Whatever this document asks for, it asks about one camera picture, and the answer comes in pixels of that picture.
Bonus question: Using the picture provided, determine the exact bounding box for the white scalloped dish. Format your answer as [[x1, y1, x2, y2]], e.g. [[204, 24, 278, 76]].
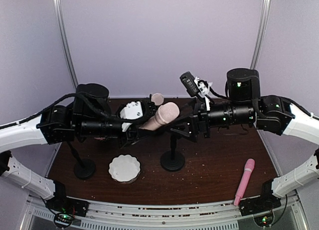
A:
[[108, 154, 141, 184]]

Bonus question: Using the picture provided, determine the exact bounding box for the right aluminium frame post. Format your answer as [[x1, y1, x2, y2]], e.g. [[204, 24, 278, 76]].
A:
[[250, 0, 271, 69]]

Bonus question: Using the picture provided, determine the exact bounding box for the left circuit board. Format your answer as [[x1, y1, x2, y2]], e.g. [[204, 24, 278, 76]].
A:
[[53, 212, 75, 229]]

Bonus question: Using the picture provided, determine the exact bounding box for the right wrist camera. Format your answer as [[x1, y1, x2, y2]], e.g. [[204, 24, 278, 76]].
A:
[[180, 71, 214, 111]]

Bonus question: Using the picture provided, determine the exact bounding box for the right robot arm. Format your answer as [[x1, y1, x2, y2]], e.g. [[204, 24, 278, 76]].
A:
[[178, 68, 319, 144]]

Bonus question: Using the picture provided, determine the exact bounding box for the left aluminium frame post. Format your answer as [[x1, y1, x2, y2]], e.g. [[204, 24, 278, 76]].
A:
[[53, 0, 78, 89]]

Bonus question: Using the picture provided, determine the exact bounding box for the circuit board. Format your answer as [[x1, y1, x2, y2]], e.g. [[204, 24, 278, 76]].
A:
[[253, 213, 275, 228], [53, 212, 75, 229]]

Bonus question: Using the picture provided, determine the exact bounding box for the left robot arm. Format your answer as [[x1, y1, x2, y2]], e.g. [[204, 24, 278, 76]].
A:
[[0, 83, 146, 208]]

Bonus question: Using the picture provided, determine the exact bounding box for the right circuit board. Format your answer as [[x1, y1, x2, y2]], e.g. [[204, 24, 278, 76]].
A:
[[253, 213, 275, 228]]

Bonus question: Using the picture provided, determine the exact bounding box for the short black mic stand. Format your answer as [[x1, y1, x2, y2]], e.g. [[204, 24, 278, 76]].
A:
[[150, 93, 161, 106]]

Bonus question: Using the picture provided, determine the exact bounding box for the tall black mic stand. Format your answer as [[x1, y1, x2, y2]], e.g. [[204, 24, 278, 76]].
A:
[[160, 135, 185, 172], [66, 141, 96, 180]]

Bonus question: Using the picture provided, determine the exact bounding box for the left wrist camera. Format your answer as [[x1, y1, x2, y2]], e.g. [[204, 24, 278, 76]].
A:
[[119, 101, 143, 120]]

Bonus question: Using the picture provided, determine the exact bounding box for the beige microphone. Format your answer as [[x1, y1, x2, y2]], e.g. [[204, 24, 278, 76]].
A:
[[151, 93, 164, 106], [140, 102, 180, 131]]

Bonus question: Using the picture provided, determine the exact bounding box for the pink microphone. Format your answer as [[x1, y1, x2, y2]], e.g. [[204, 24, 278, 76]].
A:
[[234, 158, 255, 206]]

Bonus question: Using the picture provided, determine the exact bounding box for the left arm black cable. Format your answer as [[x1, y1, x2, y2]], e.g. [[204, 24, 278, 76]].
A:
[[0, 92, 150, 127]]

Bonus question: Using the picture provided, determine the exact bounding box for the aluminium frame post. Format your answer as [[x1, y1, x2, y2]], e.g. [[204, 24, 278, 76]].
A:
[[53, 0, 78, 89], [250, 0, 271, 69]]

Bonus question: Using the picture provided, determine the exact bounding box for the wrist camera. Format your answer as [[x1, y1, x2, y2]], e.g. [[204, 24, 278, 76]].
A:
[[180, 71, 214, 111], [119, 101, 143, 120]]

